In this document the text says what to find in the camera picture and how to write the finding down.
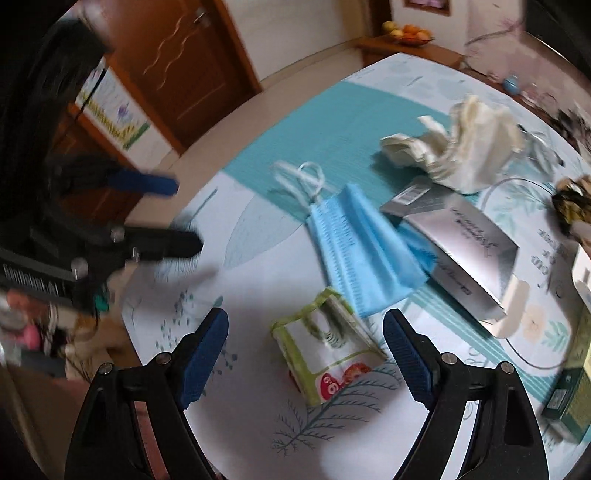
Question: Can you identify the children's drawing wall poster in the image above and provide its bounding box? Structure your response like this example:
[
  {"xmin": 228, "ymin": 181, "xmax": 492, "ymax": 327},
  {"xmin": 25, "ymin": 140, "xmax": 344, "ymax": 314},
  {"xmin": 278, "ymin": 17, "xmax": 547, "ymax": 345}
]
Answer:
[{"xmin": 74, "ymin": 65, "xmax": 151, "ymax": 151}]

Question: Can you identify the blue face mask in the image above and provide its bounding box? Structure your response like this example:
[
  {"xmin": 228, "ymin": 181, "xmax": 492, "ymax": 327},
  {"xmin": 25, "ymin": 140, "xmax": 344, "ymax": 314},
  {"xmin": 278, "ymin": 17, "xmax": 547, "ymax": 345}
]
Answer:
[{"xmin": 272, "ymin": 161, "xmax": 437, "ymax": 319}]

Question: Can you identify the teal white leaf-print tablecloth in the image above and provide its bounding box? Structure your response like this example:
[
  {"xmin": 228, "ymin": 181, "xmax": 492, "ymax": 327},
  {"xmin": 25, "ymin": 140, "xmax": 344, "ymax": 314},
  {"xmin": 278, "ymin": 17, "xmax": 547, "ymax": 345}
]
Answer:
[{"xmin": 121, "ymin": 52, "xmax": 591, "ymax": 480}]

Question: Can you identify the crumpled white tissue paper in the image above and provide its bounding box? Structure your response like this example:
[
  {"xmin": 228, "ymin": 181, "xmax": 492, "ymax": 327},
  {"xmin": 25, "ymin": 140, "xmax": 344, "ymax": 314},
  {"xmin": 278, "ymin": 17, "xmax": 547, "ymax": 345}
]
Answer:
[{"xmin": 381, "ymin": 95, "xmax": 525, "ymax": 195}]

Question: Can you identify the brown wooden door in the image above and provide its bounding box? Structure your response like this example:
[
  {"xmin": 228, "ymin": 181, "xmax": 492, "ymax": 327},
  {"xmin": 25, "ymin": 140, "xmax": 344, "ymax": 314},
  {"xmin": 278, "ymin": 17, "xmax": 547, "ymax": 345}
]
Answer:
[{"xmin": 104, "ymin": 0, "xmax": 262, "ymax": 155}]

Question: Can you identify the fruit bowl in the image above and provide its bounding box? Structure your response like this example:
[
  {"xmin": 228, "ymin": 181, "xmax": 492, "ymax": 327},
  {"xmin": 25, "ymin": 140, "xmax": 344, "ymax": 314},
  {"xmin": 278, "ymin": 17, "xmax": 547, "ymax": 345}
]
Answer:
[{"xmin": 382, "ymin": 21, "xmax": 435, "ymax": 47}]

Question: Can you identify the framed wall picture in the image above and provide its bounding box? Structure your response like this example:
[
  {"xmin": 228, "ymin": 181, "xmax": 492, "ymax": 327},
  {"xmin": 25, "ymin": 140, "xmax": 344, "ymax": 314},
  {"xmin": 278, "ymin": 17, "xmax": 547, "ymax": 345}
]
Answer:
[{"xmin": 404, "ymin": 0, "xmax": 451, "ymax": 17}]

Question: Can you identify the green printed box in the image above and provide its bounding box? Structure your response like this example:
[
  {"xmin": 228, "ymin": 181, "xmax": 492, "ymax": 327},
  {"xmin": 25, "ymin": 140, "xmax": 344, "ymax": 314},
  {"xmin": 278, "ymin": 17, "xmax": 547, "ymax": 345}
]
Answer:
[{"xmin": 541, "ymin": 305, "xmax": 591, "ymax": 444}]

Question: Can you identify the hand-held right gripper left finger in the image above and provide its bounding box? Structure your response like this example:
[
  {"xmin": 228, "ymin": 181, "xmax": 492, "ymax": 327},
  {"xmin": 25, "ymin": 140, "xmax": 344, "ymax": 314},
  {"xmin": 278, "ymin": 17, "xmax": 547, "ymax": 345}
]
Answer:
[{"xmin": 65, "ymin": 307, "xmax": 230, "ymax": 480}]

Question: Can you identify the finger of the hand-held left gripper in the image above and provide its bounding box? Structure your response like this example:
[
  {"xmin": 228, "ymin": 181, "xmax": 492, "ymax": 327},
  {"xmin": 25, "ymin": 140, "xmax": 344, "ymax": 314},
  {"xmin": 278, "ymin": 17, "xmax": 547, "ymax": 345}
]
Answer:
[
  {"xmin": 60, "ymin": 154, "xmax": 180, "ymax": 197},
  {"xmin": 108, "ymin": 225, "xmax": 205, "ymax": 274}
]

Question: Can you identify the green white snack wrapper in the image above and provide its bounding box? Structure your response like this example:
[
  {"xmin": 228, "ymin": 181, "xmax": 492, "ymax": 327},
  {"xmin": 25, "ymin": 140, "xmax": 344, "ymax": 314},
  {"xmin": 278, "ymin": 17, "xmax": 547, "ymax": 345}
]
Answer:
[{"xmin": 270, "ymin": 287, "xmax": 389, "ymax": 408}]

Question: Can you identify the flattened silver carton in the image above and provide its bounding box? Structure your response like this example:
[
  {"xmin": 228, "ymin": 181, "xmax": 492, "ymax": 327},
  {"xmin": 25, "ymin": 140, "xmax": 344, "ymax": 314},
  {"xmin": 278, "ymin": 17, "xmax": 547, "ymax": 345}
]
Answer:
[{"xmin": 381, "ymin": 178, "xmax": 532, "ymax": 340}]

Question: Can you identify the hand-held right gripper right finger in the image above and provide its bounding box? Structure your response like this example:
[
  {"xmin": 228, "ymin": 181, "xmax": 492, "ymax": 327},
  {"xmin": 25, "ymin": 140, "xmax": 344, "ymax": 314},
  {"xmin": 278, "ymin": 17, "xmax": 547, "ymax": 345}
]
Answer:
[{"xmin": 383, "ymin": 308, "xmax": 550, "ymax": 480}]

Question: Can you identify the dark crumpled wrapper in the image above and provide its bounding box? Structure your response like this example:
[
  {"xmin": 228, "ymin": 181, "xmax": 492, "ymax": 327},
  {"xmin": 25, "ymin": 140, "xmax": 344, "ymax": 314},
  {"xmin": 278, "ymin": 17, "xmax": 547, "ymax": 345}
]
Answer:
[{"xmin": 551, "ymin": 175, "xmax": 591, "ymax": 241}]

